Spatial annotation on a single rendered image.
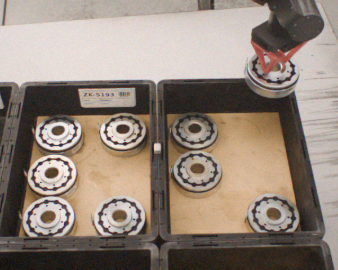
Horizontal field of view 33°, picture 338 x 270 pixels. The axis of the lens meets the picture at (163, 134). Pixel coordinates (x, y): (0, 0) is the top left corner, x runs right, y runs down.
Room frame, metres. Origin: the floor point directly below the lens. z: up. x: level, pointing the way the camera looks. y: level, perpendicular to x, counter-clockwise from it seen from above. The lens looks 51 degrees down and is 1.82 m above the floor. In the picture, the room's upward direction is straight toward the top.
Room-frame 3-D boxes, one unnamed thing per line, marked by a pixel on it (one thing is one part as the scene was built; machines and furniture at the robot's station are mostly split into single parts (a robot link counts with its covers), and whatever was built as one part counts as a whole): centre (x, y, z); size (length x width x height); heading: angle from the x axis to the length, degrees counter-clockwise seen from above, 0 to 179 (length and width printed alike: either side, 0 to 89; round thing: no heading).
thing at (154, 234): (0.67, 0.16, 0.92); 0.40 x 0.30 x 0.02; 1
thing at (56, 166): (0.67, 0.23, 0.86); 0.05 x 0.05 x 0.01
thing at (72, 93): (0.67, 0.16, 0.87); 0.40 x 0.30 x 0.11; 1
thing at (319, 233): (0.68, -0.14, 0.92); 0.40 x 0.30 x 0.02; 1
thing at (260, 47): (0.78, -0.21, 1.09); 0.07 x 0.07 x 0.09; 38
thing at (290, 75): (0.79, -0.22, 1.04); 0.10 x 0.10 x 0.01
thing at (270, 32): (0.79, -0.22, 1.17); 0.10 x 0.07 x 0.07; 128
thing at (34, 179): (0.67, 0.23, 0.86); 0.10 x 0.10 x 0.01
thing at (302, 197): (0.68, -0.14, 0.87); 0.40 x 0.30 x 0.11; 1
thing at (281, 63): (0.79, -0.22, 1.05); 0.05 x 0.05 x 0.01
